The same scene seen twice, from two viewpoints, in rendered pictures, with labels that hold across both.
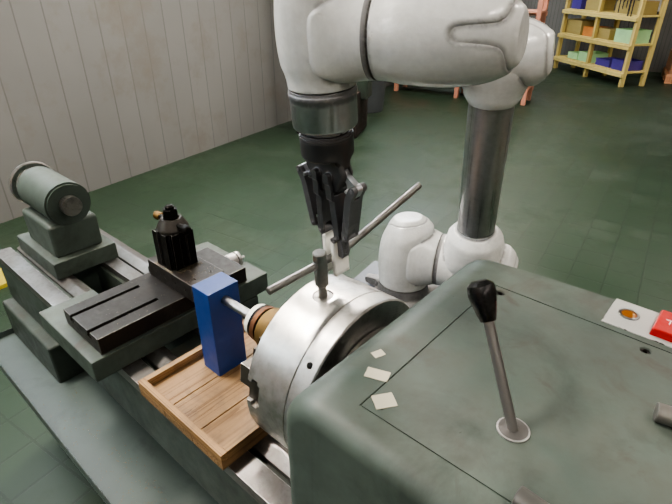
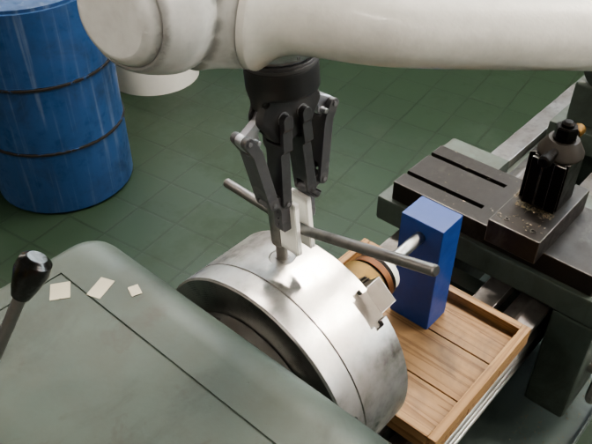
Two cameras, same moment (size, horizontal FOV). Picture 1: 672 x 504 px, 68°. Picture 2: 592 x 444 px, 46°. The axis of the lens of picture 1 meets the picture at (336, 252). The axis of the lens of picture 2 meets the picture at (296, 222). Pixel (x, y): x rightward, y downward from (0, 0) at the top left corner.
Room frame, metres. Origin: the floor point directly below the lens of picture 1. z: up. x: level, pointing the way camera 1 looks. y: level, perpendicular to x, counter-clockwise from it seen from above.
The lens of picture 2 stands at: (0.69, -0.62, 1.82)
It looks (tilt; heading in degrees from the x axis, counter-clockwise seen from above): 40 degrees down; 90
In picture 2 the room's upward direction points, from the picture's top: straight up
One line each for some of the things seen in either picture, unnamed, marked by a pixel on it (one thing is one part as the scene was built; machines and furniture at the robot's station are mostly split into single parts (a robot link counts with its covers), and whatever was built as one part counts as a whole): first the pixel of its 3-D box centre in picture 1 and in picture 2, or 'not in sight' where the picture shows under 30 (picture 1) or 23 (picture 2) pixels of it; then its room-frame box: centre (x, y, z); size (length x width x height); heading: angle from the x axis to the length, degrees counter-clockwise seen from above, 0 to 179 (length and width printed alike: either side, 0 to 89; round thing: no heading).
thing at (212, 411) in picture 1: (245, 376); (394, 332); (0.87, 0.21, 0.89); 0.36 x 0.30 x 0.04; 138
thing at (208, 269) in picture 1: (185, 272); (537, 214); (1.14, 0.40, 1.00); 0.20 x 0.10 x 0.05; 48
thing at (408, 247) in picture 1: (409, 249); not in sight; (1.32, -0.22, 0.97); 0.18 x 0.16 x 0.22; 68
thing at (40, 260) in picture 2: (483, 299); (32, 277); (0.46, -0.16, 1.38); 0.04 x 0.03 x 0.05; 48
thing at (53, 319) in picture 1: (161, 299); (524, 225); (1.16, 0.49, 0.90); 0.53 x 0.30 x 0.06; 138
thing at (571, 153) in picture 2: (171, 222); (562, 144); (1.16, 0.42, 1.14); 0.08 x 0.08 x 0.03
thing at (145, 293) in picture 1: (161, 293); (508, 212); (1.11, 0.47, 0.95); 0.43 x 0.18 x 0.04; 138
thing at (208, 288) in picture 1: (220, 324); (424, 264); (0.91, 0.26, 1.00); 0.08 x 0.06 x 0.23; 138
